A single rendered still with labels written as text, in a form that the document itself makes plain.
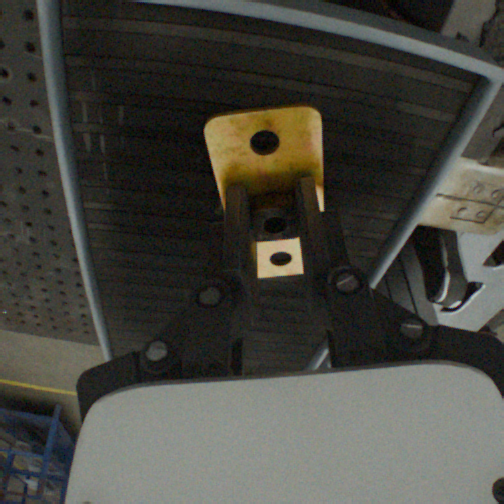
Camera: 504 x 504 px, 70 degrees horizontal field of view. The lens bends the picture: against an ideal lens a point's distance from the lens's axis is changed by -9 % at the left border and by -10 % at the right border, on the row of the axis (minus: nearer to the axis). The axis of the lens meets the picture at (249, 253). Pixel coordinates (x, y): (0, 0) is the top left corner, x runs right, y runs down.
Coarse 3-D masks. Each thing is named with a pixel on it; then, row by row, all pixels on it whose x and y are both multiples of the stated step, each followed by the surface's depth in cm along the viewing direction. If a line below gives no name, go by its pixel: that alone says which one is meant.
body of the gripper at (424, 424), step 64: (192, 384) 9; (256, 384) 9; (320, 384) 8; (384, 384) 8; (448, 384) 8; (128, 448) 8; (192, 448) 8; (256, 448) 7; (320, 448) 7; (384, 448) 7; (448, 448) 7
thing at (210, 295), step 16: (192, 288) 11; (208, 288) 11; (224, 288) 11; (192, 304) 11; (208, 304) 11; (224, 304) 11; (192, 320) 11; (208, 320) 11; (224, 320) 11; (192, 336) 10; (208, 336) 10; (224, 336) 10; (192, 352) 10; (208, 352) 10; (224, 352) 10; (240, 352) 12; (192, 368) 10; (208, 368) 10; (224, 368) 10; (240, 368) 12
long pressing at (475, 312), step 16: (464, 240) 41; (480, 240) 41; (496, 240) 41; (464, 256) 43; (480, 256) 43; (480, 272) 45; (496, 272) 45; (480, 288) 48; (496, 288) 48; (464, 304) 51; (480, 304) 51; (496, 304) 51; (448, 320) 53; (464, 320) 54; (480, 320) 54
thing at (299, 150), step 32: (224, 128) 12; (256, 128) 12; (288, 128) 13; (320, 128) 12; (224, 160) 13; (256, 160) 13; (288, 160) 13; (320, 160) 13; (224, 192) 15; (256, 192) 15; (288, 192) 14; (320, 192) 15; (256, 224) 15; (288, 224) 15
